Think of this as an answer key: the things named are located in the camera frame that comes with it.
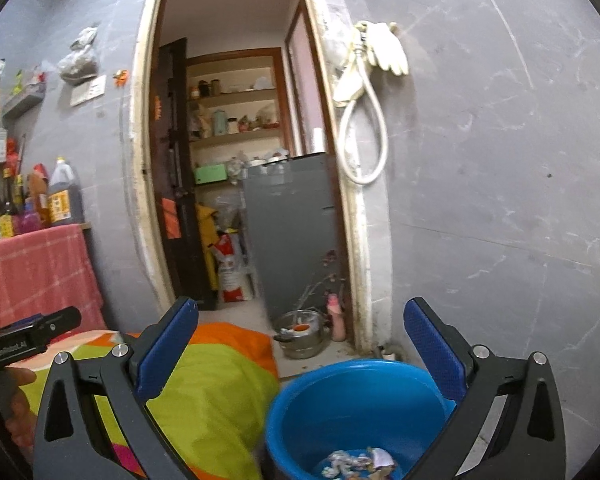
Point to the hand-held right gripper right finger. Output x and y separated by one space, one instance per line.
435 350

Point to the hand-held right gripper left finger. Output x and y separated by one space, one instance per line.
165 355

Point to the blue plastic bucket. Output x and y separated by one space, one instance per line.
340 400

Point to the white wrapper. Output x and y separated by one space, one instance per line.
337 462

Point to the person's left hand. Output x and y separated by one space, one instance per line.
17 377

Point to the colourful green orange blanket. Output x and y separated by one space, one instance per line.
215 390

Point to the pink plaid blanket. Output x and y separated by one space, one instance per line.
40 270

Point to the pink bottle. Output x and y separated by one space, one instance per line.
336 320

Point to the white red sack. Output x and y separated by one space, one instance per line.
232 275

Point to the purple bottle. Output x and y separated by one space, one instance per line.
28 221

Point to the steel pot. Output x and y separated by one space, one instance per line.
300 346

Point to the yellow bag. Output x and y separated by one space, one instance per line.
205 225

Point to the dry branches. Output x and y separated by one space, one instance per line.
325 258

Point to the orange bottle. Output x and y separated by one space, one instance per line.
40 195

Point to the large oil bottle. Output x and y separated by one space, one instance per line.
62 200

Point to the grey refrigerator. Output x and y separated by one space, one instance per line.
295 230

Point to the green box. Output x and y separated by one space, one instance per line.
211 174

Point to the red bag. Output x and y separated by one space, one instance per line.
12 157

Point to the dark wooden door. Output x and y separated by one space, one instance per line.
175 135

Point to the paper towel roll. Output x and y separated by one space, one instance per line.
318 140

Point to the wooden shelf unit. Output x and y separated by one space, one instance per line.
235 95

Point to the cream rubber glove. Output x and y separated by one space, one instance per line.
347 87
387 50

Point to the hanging plastic bag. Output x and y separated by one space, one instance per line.
80 65

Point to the grey wall shelf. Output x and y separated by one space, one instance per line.
22 102

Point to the paper wall note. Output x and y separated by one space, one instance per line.
87 91

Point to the small orange wall hook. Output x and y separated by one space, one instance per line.
121 77

